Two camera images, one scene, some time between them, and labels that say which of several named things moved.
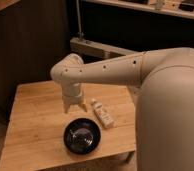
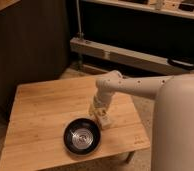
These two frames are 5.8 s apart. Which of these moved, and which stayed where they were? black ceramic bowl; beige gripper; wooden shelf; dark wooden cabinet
Moved: beige gripper
Stayed: black ceramic bowl; dark wooden cabinet; wooden shelf
